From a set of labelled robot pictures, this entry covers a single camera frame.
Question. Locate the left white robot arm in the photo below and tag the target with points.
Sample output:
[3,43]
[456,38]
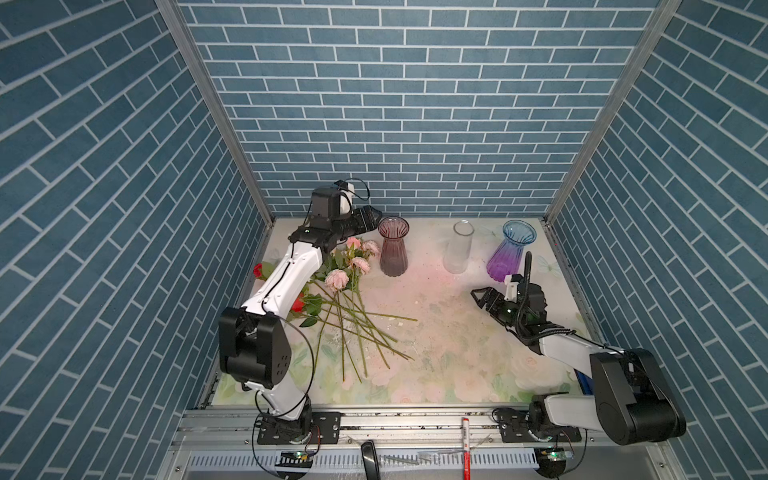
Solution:
[253,346]

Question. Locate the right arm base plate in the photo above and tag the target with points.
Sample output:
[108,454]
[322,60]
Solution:
[516,426]

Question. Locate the dark purple ribbed vase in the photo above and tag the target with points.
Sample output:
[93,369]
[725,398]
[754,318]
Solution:
[393,257]

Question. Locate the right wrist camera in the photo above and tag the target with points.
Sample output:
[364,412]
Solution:
[512,283]

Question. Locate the clear ribbed glass vase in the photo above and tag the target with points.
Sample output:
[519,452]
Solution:
[458,249]

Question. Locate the pink peony spray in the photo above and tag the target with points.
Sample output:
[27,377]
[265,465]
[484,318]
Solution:
[333,302]
[357,254]

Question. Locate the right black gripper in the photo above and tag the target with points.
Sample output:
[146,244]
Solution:
[487,300]

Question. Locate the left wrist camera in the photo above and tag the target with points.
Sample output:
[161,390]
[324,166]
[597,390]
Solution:
[332,202]

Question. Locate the blue purple gradient vase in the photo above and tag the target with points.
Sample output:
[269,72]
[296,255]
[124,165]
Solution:
[506,260]

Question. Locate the black handle object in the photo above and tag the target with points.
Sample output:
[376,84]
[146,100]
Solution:
[370,460]

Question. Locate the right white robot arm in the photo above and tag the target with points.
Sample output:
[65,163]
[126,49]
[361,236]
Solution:
[629,398]

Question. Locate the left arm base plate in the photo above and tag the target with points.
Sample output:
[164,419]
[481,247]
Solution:
[323,427]

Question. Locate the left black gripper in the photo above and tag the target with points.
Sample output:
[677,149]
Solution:
[369,223]

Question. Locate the red marker pen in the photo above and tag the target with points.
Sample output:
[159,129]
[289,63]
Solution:
[466,449]

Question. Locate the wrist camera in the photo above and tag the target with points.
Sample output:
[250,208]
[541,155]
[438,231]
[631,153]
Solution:
[512,283]
[332,202]

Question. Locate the aluminium front rail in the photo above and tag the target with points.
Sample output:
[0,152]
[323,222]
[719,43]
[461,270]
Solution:
[428,426]

